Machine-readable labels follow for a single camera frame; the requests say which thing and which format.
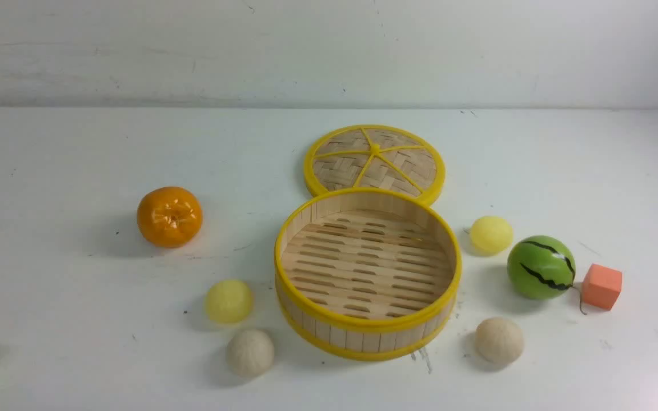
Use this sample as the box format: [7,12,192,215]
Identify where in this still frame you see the yellow bun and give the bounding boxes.
[468,215,514,256]
[204,279,254,324]

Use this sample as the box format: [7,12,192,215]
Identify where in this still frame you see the orange foam cube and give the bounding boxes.
[581,264,623,311]

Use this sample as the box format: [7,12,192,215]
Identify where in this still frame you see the green toy watermelon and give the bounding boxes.
[507,236,576,301]

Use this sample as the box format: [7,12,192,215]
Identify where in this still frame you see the white bun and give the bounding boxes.
[226,329,276,379]
[474,317,525,366]

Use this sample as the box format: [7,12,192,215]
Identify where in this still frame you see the yellow bamboo steamer lid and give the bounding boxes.
[302,124,446,205]

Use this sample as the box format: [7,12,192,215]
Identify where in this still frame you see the orange toy tangerine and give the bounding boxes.
[136,186,203,249]

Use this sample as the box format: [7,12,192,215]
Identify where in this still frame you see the yellow bamboo steamer tray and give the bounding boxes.
[274,188,462,361]

